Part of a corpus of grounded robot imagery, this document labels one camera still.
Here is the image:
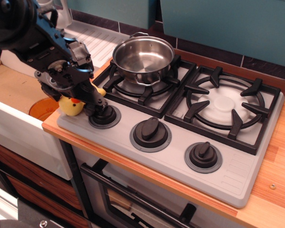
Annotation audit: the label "black left burner grate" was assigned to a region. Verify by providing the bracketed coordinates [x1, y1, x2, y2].
[93, 55, 197, 118]

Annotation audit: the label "black stove knob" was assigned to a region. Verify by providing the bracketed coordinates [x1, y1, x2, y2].
[130, 117, 172, 153]
[88, 105, 121, 129]
[184, 142, 223, 174]

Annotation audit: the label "oven door with black handle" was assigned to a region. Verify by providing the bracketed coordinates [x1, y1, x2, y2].
[79, 158, 219, 228]

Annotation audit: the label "black right burner grate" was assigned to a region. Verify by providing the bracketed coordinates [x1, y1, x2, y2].
[164, 66, 282, 155]

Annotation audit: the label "orange plastic plate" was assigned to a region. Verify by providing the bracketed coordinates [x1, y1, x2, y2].
[28, 98, 59, 121]

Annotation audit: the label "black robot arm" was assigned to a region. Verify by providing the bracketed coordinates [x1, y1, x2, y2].
[0, 0, 108, 116]

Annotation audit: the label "black middle stove knob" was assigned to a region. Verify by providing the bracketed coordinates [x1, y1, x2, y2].
[130, 117, 172, 153]

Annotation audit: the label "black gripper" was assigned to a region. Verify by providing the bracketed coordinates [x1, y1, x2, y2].
[26, 40, 107, 116]

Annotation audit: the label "white toy sink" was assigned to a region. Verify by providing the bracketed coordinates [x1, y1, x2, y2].
[0, 21, 128, 180]

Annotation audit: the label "stainless steel pan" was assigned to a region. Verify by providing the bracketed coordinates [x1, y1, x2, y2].
[113, 32, 175, 86]

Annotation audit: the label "grey toy faucet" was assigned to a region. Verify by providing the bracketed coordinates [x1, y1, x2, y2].
[38, 0, 73, 30]

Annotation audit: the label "wooden drawer fronts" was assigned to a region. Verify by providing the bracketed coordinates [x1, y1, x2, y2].
[0, 145, 91, 228]

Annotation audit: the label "black burner grate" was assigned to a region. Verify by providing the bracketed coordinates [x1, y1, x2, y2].
[93, 55, 197, 118]
[164, 66, 282, 155]

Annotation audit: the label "grey toy stove top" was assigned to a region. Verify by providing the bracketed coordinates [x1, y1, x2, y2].
[56, 54, 285, 209]

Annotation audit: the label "black left stove knob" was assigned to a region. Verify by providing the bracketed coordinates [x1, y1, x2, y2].
[88, 105, 121, 129]

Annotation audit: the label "black right stove knob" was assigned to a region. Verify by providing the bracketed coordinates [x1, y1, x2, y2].
[184, 142, 223, 174]

